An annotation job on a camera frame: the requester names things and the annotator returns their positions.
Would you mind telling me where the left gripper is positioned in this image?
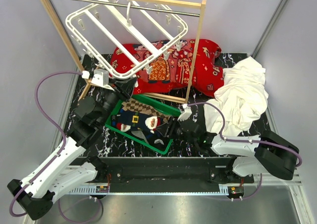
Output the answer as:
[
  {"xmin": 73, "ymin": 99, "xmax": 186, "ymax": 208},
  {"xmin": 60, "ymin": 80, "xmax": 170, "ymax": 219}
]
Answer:
[{"xmin": 98, "ymin": 75, "xmax": 137, "ymax": 125}]

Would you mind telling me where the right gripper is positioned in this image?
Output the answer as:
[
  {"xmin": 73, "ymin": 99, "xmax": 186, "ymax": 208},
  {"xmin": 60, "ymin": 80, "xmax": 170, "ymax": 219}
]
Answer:
[{"xmin": 156, "ymin": 115, "xmax": 197, "ymax": 147}]

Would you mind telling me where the navy santa christmas sock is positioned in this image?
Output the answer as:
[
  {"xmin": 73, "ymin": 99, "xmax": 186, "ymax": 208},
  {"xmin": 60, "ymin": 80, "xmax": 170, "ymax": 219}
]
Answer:
[{"xmin": 115, "ymin": 111, "xmax": 163, "ymax": 134}]

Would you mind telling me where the white plastic clip hanger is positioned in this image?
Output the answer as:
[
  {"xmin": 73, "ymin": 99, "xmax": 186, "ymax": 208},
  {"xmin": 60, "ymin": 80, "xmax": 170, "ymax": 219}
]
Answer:
[{"xmin": 65, "ymin": 0, "xmax": 188, "ymax": 79}]

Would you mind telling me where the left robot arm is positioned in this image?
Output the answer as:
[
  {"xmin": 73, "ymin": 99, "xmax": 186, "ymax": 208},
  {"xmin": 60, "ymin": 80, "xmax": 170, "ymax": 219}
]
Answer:
[{"xmin": 7, "ymin": 77, "xmax": 137, "ymax": 221}]

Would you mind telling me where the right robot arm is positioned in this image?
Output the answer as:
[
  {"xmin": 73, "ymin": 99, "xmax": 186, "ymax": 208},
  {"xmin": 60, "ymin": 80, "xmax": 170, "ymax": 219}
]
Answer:
[{"xmin": 156, "ymin": 117, "xmax": 299, "ymax": 183}]

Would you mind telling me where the green plastic basket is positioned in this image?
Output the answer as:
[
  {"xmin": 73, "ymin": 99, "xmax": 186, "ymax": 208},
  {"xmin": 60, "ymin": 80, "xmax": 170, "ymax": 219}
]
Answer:
[{"xmin": 105, "ymin": 95, "xmax": 180, "ymax": 155}]

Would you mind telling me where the black grey sports sock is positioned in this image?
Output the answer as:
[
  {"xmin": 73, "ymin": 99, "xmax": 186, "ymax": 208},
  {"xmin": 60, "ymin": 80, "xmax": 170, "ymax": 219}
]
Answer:
[{"xmin": 131, "ymin": 130, "xmax": 169, "ymax": 151}]

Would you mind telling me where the beige argyle sock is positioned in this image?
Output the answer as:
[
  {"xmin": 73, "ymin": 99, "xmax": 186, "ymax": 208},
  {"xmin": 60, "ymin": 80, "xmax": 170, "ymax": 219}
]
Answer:
[{"xmin": 122, "ymin": 98, "xmax": 171, "ymax": 122}]

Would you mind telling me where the black blue sports sock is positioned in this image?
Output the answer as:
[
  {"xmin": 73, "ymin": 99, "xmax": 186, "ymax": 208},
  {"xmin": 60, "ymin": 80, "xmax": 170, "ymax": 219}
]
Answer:
[{"xmin": 110, "ymin": 112, "xmax": 121, "ymax": 127}]

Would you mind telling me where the red printed pillow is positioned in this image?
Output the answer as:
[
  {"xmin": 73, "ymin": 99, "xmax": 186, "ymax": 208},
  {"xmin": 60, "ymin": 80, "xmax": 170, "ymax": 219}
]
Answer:
[{"xmin": 109, "ymin": 39, "xmax": 224, "ymax": 98}]

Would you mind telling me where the black base crossbar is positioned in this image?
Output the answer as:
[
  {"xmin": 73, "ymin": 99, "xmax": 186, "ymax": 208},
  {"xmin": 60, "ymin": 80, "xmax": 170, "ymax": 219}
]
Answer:
[{"xmin": 66, "ymin": 156, "xmax": 256, "ymax": 185}]

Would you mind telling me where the white crumpled cloth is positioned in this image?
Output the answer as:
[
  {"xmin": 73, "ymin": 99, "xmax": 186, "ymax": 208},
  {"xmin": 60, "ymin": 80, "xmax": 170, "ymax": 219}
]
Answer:
[{"xmin": 208, "ymin": 56, "xmax": 268, "ymax": 136}]

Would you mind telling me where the metal hanging rod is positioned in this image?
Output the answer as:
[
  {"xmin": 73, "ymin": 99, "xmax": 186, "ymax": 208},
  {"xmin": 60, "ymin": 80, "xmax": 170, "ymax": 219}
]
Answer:
[{"xmin": 72, "ymin": 0, "xmax": 200, "ymax": 17}]

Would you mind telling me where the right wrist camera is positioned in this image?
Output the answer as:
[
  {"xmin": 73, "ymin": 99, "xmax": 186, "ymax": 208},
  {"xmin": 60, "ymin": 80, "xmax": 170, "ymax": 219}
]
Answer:
[{"xmin": 177, "ymin": 104, "xmax": 192, "ymax": 121}]

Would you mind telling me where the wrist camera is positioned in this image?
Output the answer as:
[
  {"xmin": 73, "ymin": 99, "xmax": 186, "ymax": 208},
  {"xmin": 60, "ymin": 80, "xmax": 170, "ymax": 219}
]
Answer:
[
  {"xmin": 82, "ymin": 69, "xmax": 113, "ymax": 90},
  {"xmin": 177, "ymin": 104, "xmax": 192, "ymax": 121}
]

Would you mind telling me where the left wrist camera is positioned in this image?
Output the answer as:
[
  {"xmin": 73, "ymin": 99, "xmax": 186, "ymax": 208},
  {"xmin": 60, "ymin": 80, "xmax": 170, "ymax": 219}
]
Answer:
[{"xmin": 82, "ymin": 69, "xmax": 113, "ymax": 90}]

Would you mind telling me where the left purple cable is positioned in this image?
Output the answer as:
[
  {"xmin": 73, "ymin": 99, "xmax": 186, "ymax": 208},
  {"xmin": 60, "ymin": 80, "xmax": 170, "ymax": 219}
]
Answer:
[{"xmin": 9, "ymin": 70, "xmax": 85, "ymax": 217}]

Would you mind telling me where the wooden clothes rack frame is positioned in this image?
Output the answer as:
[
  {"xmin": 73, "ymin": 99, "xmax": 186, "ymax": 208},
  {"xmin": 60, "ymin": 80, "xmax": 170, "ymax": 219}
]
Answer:
[{"xmin": 32, "ymin": 0, "xmax": 207, "ymax": 106}]

